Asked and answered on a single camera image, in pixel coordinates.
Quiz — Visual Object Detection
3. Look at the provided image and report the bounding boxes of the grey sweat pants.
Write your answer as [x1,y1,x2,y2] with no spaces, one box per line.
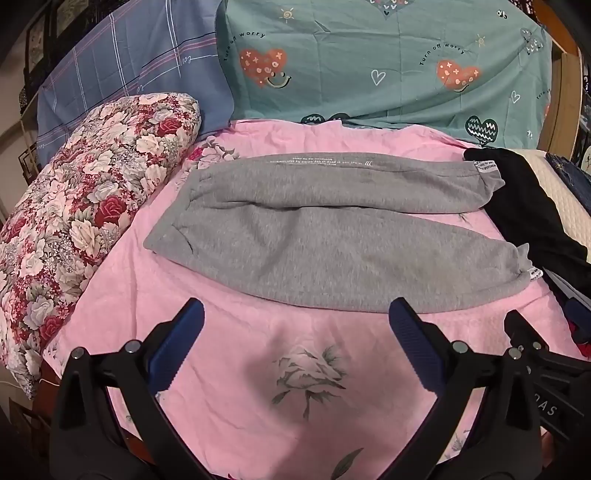
[144,154,543,315]

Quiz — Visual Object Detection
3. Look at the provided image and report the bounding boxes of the cream quilted pad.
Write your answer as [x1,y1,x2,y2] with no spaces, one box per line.
[515,148,591,264]

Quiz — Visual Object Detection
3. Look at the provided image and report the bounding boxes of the dark framed pictures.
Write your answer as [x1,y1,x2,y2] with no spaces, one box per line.
[17,0,118,109]

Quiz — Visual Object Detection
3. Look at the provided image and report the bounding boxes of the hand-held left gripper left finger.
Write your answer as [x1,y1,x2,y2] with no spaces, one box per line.
[50,298,206,480]

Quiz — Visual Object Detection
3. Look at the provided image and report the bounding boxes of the red floral quilted pillow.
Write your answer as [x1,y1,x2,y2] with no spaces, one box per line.
[0,92,202,400]

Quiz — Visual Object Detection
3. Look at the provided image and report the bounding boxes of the red garment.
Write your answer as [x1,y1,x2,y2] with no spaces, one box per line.
[570,318,591,361]

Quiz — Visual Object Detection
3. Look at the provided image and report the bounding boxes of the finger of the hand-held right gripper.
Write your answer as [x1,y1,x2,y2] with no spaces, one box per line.
[503,310,555,370]

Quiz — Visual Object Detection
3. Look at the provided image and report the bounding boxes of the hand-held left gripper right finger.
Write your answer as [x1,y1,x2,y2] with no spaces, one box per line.
[389,298,543,480]

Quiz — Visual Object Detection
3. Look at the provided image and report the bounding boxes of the pink floral bed sheet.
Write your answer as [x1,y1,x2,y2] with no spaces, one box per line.
[44,117,585,480]

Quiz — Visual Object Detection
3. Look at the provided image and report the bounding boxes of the grey blue cloth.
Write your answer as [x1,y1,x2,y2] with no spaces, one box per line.
[544,270,591,308]

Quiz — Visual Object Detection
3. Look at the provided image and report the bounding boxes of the black garment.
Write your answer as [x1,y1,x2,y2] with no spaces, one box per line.
[463,148,591,289]

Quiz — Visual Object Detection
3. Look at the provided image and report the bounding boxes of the dark blue denim jeans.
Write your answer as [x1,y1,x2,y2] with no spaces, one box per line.
[546,151,591,210]

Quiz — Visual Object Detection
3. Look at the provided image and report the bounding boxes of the blue plaid bed cover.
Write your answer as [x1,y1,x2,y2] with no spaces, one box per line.
[36,0,236,164]

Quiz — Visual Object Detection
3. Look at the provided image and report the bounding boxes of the teal heart print cover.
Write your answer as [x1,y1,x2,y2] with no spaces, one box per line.
[216,0,553,149]

